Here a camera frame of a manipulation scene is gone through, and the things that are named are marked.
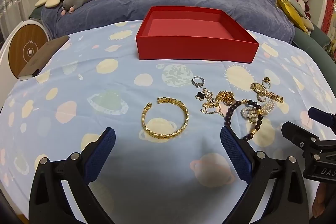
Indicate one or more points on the brown leather pad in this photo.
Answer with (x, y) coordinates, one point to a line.
(44, 53)

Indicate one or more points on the green sofa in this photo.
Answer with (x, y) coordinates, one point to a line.
(309, 40)

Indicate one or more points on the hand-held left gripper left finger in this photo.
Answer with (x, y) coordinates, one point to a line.
(103, 153)

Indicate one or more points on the gold wrist watch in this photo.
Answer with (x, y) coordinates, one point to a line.
(256, 87)

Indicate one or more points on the white sheer curtain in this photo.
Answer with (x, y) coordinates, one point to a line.
(15, 14)

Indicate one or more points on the round white wooden side table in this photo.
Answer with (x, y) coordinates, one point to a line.
(26, 37)

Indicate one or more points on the cream cushion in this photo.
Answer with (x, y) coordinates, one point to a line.
(307, 24)

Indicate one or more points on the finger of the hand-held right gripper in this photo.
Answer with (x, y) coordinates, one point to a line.
(299, 136)
(324, 117)

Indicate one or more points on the red wall decoration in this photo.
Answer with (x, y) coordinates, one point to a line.
(329, 16)

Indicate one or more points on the colourful flower bouquet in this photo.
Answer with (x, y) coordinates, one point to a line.
(331, 52)

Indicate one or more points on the person's right hand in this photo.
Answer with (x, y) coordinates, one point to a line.
(319, 200)

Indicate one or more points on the yellow cushion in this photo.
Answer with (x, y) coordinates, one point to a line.
(286, 6)

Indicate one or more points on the red cardboard box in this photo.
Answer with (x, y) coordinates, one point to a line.
(194, 48)

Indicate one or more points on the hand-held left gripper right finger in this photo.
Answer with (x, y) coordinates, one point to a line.
(232, 153)

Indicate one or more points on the blue planet print sheet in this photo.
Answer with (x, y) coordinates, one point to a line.
(105, 92)

